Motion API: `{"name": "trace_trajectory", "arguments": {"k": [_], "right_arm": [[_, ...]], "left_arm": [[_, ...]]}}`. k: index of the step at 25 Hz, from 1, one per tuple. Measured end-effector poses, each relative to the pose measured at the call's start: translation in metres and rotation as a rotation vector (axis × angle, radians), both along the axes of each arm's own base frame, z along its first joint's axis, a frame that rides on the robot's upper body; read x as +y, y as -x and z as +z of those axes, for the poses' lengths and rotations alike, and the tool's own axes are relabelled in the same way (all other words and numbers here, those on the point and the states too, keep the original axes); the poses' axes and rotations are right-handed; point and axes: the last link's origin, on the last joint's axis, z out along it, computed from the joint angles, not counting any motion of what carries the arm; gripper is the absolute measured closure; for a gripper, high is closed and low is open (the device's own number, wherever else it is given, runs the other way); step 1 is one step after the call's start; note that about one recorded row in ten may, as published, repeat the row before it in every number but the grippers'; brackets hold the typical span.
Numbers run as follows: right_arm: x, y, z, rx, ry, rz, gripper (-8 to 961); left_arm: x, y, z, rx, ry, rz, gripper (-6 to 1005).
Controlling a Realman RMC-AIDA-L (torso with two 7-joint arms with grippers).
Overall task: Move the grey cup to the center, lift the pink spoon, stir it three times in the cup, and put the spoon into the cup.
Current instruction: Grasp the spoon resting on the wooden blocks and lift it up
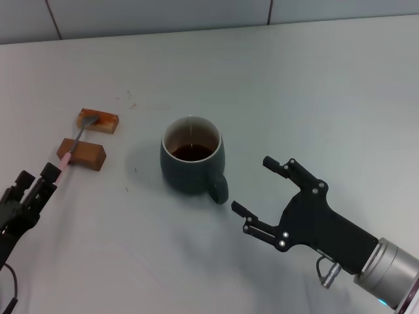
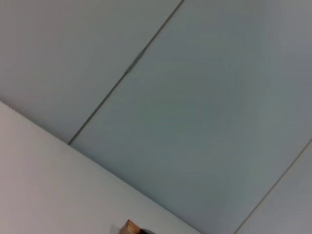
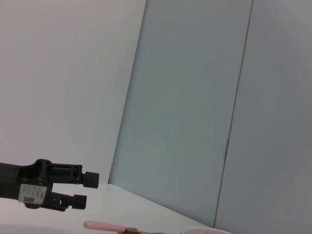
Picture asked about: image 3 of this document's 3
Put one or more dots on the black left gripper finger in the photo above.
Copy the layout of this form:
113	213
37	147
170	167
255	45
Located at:
91	180

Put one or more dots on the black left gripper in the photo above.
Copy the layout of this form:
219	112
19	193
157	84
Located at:
12	180

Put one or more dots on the grey ceramic mug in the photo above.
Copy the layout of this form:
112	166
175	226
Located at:
202	230

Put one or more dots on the dark wooden arch block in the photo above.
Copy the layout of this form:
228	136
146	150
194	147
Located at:
132	230

